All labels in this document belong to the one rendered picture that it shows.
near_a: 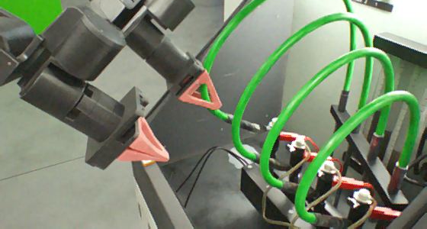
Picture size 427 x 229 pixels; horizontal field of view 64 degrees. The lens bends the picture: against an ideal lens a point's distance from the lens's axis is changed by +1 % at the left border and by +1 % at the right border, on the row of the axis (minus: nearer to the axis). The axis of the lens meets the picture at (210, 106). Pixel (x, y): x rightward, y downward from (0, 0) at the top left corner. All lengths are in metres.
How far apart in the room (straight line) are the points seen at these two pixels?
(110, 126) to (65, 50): 0.10
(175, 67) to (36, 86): 0.24
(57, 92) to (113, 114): 0.07
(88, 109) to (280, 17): 0.76
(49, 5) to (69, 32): 3.48
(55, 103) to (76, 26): 0.09
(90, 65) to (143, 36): 0.19
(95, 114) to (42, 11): 3.47
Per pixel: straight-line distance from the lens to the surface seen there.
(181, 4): 0.57
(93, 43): 0.39
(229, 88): 1.06
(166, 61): 0.57
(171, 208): 0.81
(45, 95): 0.42
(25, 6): 3.84
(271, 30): 1.06
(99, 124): 0.43
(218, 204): 0.97
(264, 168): 0.55
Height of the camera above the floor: 1.55
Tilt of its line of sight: 31 degrees down
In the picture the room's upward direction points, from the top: straight up
